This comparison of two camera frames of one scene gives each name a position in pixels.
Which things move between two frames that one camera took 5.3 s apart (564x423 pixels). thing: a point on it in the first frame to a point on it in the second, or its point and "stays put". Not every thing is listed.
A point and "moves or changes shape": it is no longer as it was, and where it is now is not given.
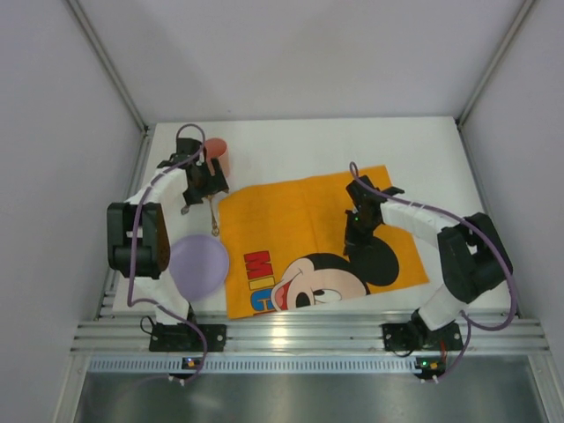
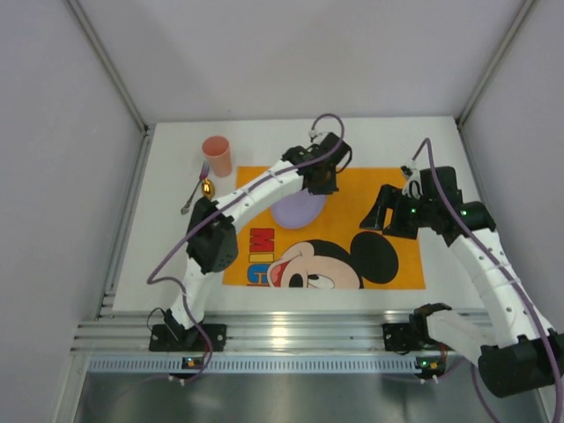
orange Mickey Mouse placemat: [285, 247] moves or changes shape
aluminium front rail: [484, 330] stays put
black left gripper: [204, 189] to [321, 181]
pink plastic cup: [217, 148] stays put
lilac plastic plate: [198, 265] moves or changes shape
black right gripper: [352, 235] to [397, 213]
